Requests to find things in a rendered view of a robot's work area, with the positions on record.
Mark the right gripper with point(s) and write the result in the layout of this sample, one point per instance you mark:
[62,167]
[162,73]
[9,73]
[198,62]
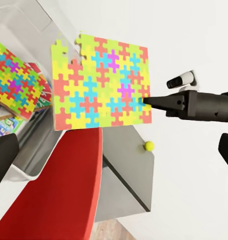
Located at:
[187,105]

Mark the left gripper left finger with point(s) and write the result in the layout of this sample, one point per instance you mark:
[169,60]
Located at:
[9,149]

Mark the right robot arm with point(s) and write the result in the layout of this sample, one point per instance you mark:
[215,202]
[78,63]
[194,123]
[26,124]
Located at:
[189,103]

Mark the tennis ball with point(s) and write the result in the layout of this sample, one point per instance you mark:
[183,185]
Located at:
[149,146]

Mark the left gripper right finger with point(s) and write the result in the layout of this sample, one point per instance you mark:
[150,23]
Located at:
[223,146]

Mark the jigsaw puzzle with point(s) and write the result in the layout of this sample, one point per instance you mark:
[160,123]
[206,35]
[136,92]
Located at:
[107,89]
[20,86]

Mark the toy box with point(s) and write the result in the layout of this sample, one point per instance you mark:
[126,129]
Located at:
[27,31]

